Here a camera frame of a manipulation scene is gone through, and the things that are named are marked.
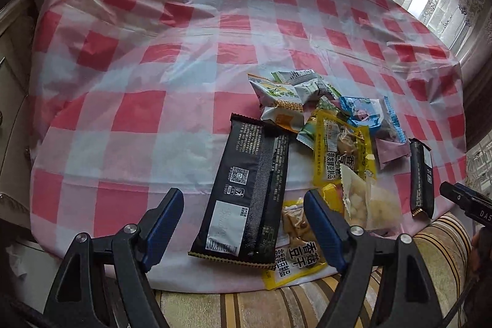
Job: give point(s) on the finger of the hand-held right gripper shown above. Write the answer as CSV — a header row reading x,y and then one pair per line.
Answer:
x,y
461,197

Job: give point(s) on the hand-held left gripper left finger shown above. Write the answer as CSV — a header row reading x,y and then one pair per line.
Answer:
x,y
162,221

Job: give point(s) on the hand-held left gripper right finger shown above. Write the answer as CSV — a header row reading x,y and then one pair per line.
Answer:
x,y
321,224

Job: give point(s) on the small black snack packet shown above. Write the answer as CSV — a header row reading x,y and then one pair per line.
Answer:
x,y
421,178

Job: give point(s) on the yellow snack packet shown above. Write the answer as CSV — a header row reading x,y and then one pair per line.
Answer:
x,y
296,262
326,155

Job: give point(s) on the clear packet of white pieces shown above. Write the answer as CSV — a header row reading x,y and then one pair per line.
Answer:
x,y
365,205

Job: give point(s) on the pink snack packet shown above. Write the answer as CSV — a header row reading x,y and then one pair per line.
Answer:
x,y
388,155

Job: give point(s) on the large black snack packet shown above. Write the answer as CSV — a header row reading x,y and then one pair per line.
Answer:
x,y
246,178

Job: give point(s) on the blue snack packet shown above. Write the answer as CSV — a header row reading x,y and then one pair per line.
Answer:
x,y
369,109

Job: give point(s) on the striped sofa cushion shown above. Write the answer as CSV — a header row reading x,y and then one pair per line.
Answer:
x,y
250,308

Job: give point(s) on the white orange snack packet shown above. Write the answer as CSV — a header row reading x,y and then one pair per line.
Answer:
x,y
284,116

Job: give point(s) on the brown curtain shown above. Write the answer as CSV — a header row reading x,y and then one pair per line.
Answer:
x,y
478,82

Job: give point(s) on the white green cartoon snack packet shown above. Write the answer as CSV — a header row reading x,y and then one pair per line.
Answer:
x,y
276,91

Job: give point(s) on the red checked plastic tablecloth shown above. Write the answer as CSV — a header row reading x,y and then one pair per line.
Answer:
x,y
153,63

